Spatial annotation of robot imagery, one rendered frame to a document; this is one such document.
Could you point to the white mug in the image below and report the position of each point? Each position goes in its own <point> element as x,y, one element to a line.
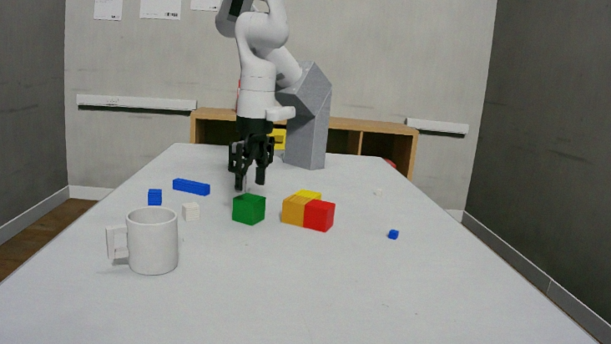
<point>152,249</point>

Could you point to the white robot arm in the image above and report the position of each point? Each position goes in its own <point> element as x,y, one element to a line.
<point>260,39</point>

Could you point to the dark green cube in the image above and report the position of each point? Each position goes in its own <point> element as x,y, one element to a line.
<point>248,209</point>

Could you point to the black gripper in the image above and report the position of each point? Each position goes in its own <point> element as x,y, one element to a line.
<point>251,146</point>

